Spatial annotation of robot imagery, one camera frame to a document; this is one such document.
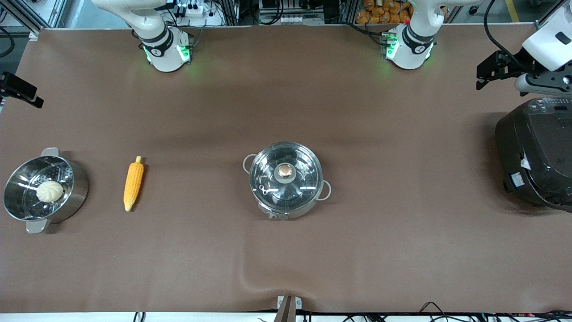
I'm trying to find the yellow corn cob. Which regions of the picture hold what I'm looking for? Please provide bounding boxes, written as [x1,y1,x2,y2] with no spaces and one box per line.
[123,156,145,212]

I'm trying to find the glass pot lid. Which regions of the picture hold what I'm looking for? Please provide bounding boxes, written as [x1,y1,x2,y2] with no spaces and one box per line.
[249,142,324,213]

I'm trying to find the steel steamer pot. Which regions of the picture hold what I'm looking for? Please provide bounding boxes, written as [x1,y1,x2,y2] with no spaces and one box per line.
[3,147,90,234]

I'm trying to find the steel cooking pot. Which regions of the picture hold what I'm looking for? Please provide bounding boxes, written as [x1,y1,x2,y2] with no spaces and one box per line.
[243,142,332,220]

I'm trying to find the black rice cooker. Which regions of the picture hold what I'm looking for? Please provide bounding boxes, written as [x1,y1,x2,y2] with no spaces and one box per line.
[494,97,572,212]

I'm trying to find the white steamed bun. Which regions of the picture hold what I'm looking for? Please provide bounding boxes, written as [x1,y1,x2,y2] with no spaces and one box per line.
[36,181,64,203]

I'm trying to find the bag of orange breads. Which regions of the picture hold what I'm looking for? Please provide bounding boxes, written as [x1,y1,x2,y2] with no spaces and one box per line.
[356,0,414,25]

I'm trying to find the white power strip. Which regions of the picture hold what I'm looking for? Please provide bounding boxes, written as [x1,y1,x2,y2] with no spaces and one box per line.
[175,1,205,17]

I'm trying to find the brown table mat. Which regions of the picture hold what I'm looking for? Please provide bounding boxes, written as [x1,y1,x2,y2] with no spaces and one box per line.
[0,25,572,314]

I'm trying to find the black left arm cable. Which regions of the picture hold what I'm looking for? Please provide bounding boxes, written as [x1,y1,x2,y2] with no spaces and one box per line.
[484,0,527,61]

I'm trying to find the aluminium frame profile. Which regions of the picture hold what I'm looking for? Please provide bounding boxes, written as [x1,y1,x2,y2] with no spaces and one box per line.
[0,0,68,37]

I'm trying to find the black floor cables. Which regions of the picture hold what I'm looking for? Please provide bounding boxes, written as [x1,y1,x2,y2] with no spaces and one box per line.
[413,301,572,322]

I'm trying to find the metal table bracket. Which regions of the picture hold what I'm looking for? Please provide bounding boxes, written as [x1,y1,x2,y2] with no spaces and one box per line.
[277,295,303,322]

